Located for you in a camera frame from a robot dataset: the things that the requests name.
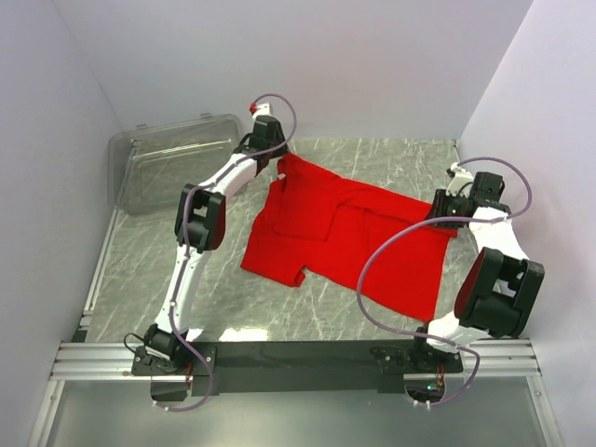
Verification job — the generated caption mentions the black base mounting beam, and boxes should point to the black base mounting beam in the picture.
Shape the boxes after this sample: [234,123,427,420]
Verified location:
[131,340,463,397]

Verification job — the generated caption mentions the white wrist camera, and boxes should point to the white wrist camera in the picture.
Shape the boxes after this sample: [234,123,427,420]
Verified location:
[249,102,273,119]
[446,162,474,196]

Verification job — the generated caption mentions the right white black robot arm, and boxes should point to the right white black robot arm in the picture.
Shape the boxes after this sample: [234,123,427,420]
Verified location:
[408,167,545,372]

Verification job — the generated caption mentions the aluminium extrusion frame rail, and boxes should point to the aluminium extrusion frame rail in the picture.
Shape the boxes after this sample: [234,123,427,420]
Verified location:
[49,339,542,382]

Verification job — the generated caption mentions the red t shirt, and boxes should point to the red t shirt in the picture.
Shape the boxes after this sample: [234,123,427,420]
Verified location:
[241,155,457,322]

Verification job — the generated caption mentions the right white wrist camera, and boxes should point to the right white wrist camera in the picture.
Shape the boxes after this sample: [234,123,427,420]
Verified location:
[446,162,474,196]

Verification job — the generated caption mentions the clear plastic storage bin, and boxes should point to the clear plastic storage bin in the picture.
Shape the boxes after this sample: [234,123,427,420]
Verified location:
[108,114,242,215]

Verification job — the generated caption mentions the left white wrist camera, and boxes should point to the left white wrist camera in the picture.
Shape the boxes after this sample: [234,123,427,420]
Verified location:
[249,102,273,119]

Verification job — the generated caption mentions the right aluminium side rail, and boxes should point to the right aluminium side rail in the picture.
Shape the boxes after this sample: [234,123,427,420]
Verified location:
[526,375,564,447]

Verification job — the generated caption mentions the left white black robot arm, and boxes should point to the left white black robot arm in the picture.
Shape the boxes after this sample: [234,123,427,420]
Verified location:
[143,113,289,374]

